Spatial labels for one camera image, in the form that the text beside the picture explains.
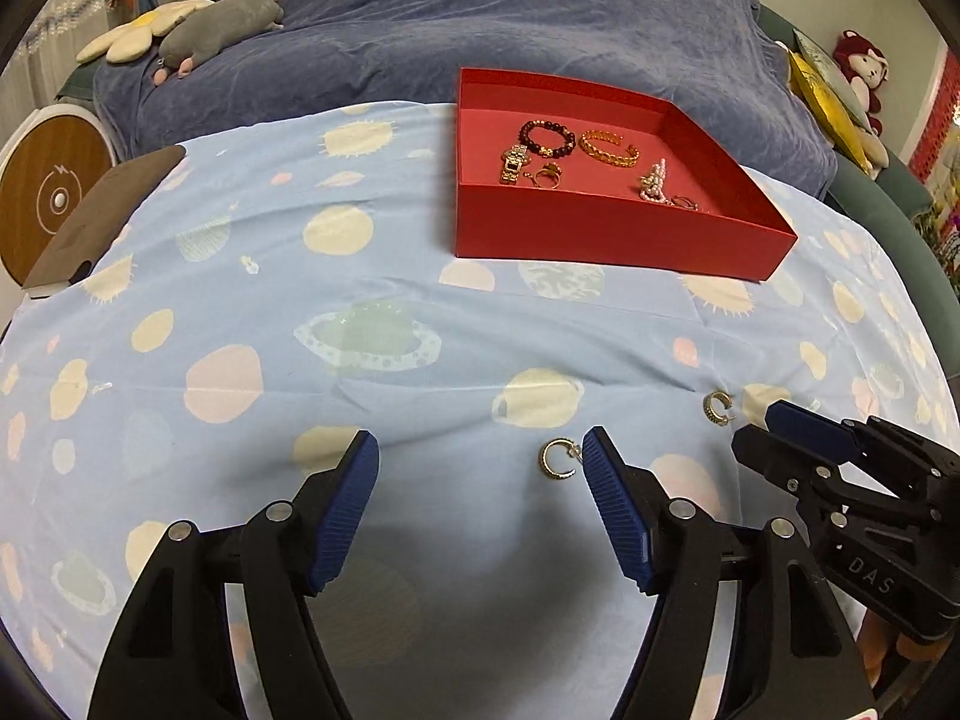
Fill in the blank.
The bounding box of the pearl bracelet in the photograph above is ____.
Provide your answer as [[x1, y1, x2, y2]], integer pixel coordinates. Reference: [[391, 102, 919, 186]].
[[637, 157, 672, 203]]

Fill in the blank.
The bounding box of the gold chain bangle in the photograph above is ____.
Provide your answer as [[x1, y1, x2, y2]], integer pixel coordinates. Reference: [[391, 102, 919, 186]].
[[579, 130, 642, 168]]

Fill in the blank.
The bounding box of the flower shaped cushion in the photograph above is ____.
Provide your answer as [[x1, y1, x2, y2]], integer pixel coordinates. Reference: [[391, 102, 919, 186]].
[[76, 0, 215, 65]]

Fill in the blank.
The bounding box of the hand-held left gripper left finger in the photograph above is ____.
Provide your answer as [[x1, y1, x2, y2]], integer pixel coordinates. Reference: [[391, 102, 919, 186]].
[[88, 430, 380, 720]]

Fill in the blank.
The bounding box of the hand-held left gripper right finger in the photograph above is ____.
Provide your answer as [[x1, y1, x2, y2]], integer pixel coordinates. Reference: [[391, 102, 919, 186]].
[[581, 425, 863, 720]]

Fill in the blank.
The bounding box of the colourful flower bouquet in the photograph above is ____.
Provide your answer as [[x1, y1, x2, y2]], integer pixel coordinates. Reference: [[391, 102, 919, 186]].
[[911, 199, 960, 278]]

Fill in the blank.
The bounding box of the red wall hanging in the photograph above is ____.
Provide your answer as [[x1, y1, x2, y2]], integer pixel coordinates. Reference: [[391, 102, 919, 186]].
[[911, 52, 960, 188]]

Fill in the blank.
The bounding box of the dark bead bracelet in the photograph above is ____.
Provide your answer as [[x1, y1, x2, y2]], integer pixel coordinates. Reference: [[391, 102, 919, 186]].
[[521, 118, 577, 158]]

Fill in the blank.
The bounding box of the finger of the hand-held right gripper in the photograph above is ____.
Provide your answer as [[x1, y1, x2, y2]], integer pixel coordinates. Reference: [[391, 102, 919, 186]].
[[765, 401, 856, 460], [731, 426, 837, 500]]

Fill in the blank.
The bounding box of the white sheer curtain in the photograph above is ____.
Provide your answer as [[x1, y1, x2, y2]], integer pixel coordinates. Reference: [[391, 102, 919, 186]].
[[15, 0, 121, 98]]

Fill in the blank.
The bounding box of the red monkey plush toy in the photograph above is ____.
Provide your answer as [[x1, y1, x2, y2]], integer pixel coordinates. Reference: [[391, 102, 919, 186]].
[[834, 30, 893, 134]]

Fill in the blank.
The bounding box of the blue-grey blanket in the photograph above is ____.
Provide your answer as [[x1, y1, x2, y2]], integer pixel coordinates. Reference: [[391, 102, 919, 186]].
[[91, 0, 837, 196]]

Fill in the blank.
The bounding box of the green sofa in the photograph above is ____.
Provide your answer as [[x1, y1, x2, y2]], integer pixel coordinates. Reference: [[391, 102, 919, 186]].
[[757, 4, 960, 361]]

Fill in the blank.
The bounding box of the blue planet print tablecloth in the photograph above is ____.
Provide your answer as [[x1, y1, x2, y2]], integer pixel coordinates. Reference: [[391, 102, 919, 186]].
[[0, 99, 960, 720]]

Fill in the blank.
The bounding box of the red cardboard box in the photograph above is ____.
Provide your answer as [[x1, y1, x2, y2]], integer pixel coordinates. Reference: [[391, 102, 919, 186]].
[[454, 66, 797, 282]]

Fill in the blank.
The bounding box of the grey plush toy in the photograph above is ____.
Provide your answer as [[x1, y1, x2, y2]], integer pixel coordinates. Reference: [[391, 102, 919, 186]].
[[154, 0, 290, 85]]

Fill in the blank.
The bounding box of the person's right hand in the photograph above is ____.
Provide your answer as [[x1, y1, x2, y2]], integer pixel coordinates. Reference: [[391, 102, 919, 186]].
[[862, 600, 950, 680]]

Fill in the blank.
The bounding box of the grey-green cushion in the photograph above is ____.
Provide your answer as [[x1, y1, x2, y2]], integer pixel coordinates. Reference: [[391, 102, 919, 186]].
[[793, 28, 871, 128]]

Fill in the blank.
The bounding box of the round white wood-faced device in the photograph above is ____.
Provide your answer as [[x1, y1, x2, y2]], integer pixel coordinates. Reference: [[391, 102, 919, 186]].
[[0, 101, 117, 290]]

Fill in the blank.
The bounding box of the gold cushion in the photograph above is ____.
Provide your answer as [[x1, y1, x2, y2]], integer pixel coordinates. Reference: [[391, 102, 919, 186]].
[[787, 52, 875, 173]]

